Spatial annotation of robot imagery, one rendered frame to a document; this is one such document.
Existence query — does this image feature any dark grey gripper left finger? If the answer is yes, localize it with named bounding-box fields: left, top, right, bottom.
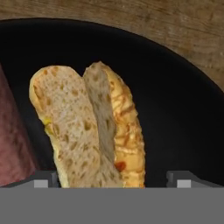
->
left=6, top=170, right=60, bottom=189

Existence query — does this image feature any split tan hot dog bun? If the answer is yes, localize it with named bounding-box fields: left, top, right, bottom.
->
left=28, top=60, right=146, bottom=189

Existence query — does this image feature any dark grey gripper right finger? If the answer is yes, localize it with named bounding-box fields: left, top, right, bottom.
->
left=165, top=170, right=223, bottom=189

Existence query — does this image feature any black bowl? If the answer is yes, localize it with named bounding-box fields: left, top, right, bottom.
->
left=0, top=17, right=224, bottom=189

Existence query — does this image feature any reddish brown sausage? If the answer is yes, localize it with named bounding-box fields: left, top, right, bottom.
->
left=0, top=63, right=39, bottom=187

